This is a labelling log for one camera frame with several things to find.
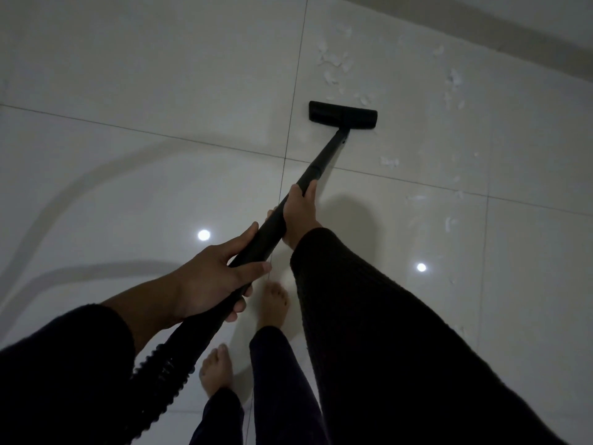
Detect person's right hand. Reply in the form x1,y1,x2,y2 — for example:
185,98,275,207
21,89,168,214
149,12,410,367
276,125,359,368
266,180,323,250

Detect person's left hand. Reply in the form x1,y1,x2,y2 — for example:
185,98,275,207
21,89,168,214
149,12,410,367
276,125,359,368
172,221,273,324

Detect black vacuum wand with floor head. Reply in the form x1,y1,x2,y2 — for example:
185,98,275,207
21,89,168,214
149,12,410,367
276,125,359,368
183,101,378,336

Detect person's left forearm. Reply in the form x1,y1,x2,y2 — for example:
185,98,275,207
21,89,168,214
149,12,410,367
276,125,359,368
0,269,186,445

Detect person's right forearm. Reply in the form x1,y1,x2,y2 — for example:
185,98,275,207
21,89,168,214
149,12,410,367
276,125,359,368
290,227,570,445

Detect person's right foot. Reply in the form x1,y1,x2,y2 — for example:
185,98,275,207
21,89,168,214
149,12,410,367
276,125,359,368
256,281,291,330

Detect person's foot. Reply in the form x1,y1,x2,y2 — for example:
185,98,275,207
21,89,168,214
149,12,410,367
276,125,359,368
256,281,291,330
199,344,234,399

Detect scattered white paper scraps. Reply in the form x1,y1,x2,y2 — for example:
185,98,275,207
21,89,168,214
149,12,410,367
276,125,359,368
316,24,482,285

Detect person's left foot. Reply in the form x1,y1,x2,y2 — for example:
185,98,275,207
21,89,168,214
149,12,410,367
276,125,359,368
199,344,234,399

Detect person's right leg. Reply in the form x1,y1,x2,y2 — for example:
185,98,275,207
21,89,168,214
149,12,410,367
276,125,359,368
249,325,330,445

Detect person's leg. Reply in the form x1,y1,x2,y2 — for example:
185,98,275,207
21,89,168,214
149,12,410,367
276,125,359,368
188,387,245,445
249,325,330,445

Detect person's left leg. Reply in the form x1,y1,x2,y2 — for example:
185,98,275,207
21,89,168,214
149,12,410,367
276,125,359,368
188,387,245,445

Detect black ribbed vacuum hose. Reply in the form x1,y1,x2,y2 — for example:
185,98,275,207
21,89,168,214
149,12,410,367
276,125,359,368
121,315,225,445

